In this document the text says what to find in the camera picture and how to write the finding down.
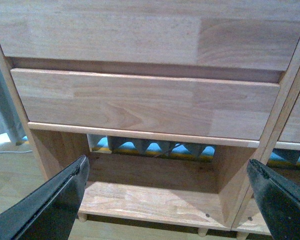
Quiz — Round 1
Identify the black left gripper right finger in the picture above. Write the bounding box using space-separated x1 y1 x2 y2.
246 159 300 240

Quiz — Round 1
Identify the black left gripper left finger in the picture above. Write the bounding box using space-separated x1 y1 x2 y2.
0 155 90 240

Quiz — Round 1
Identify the right wooden shelf unit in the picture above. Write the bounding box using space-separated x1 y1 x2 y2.
231 42 300 240

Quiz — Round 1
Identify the wooden shelf unit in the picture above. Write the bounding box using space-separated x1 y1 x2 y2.
0 0 300 240
231 42 300 240

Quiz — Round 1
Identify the left wooden shelf unit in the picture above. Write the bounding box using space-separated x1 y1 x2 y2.
0 0 300 240

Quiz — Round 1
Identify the lower wooden drawer left unit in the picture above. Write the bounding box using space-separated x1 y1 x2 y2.
11 68 280 141

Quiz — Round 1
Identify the upper wooden drawer left unit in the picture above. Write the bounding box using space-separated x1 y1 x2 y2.
0 0 300 71

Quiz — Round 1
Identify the white cable on floor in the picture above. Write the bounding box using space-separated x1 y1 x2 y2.
0 149 34 156

